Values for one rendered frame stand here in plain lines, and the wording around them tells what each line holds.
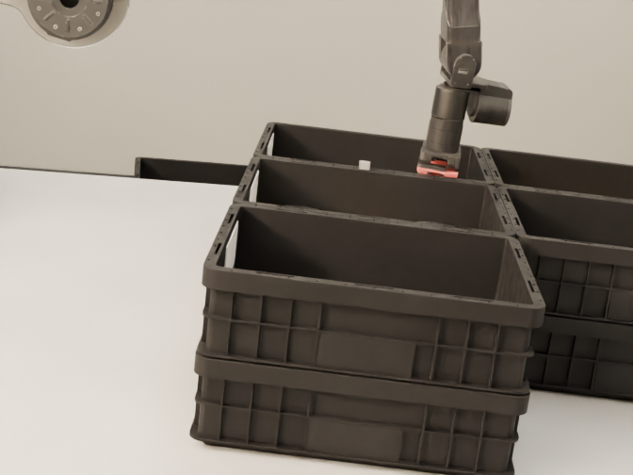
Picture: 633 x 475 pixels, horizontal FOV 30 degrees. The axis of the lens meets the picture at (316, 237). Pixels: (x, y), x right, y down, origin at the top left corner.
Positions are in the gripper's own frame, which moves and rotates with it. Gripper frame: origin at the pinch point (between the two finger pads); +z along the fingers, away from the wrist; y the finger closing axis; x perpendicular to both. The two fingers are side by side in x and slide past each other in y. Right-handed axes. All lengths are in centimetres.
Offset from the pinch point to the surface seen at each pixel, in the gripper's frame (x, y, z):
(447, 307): -4, -68, -5
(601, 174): -30.2, 23.1, -5.1
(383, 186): 8.1, -10.3, -3.5
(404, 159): 6.2, 20.0, -1.9
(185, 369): 30, -47, 19
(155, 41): 121, 279, 24
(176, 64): 111, 281, 32
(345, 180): 14.4, -10.8, -3.4
